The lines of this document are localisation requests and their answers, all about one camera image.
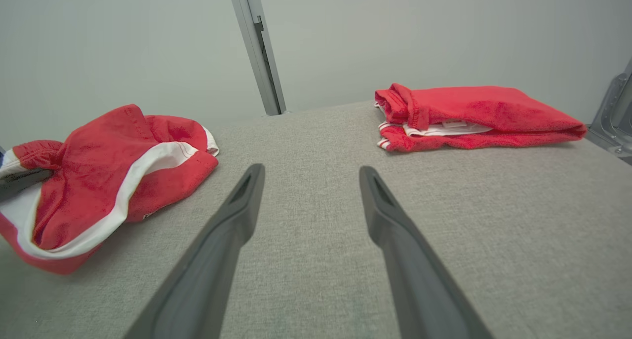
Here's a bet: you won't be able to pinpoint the grey metal frame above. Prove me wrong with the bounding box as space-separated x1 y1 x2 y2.
585 58 632 165

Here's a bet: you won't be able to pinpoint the red jersey with white trim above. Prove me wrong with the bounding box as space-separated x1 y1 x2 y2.
374 83 588 153

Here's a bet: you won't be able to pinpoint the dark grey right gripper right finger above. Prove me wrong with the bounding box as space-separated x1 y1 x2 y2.
359 166 494 339

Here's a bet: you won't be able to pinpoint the red shorts with white band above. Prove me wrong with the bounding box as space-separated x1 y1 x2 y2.
0 104 220 275

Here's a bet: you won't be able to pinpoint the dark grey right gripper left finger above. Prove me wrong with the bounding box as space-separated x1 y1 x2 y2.
123 163 266 339

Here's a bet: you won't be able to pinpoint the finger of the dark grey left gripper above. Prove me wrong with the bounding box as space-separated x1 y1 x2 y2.
0 169 53 201

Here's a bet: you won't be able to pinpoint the grey partition post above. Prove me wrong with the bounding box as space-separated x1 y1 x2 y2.
227 0 287 116

